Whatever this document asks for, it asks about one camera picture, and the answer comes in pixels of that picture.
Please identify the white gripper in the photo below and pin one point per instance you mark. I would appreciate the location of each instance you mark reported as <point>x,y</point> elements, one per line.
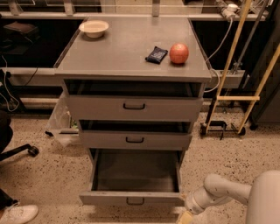
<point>191,203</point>

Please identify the grey bottom drawer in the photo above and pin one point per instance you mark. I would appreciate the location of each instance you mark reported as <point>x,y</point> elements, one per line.
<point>134,178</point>

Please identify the grey drawer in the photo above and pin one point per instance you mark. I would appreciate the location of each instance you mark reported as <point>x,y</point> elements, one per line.
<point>135,135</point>
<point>134,178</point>
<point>127,100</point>

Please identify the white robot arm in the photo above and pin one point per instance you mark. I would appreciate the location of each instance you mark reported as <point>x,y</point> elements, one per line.
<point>262,198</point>

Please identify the grey middle drawer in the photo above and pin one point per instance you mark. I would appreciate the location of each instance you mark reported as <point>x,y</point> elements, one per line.
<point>135,135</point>

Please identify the grey drawer cabinet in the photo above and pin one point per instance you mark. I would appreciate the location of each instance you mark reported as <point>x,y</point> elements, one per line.
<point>120,54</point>

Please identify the grey top drawer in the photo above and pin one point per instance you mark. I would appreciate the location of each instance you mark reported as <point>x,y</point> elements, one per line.
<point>127,100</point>

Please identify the clear plastic bag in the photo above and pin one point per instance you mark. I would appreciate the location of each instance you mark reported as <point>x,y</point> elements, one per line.
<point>61,125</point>

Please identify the red apple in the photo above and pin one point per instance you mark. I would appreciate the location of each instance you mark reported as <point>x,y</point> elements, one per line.
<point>179,53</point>

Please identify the dark blue snack packet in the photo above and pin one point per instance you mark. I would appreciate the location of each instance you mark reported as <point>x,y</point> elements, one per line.
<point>157,55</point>

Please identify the white sneaker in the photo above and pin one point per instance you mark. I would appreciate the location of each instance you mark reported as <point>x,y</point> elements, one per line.
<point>18,214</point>

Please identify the black trouser leg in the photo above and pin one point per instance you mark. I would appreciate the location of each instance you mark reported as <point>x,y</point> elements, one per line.
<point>6,200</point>

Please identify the black office chair base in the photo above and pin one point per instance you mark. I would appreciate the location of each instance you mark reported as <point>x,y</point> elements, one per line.
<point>6,134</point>

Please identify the white bowl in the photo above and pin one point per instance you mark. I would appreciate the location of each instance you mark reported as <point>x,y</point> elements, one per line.
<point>94,28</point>

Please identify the white power strip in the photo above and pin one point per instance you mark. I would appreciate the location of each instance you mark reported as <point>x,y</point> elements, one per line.
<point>227,10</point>

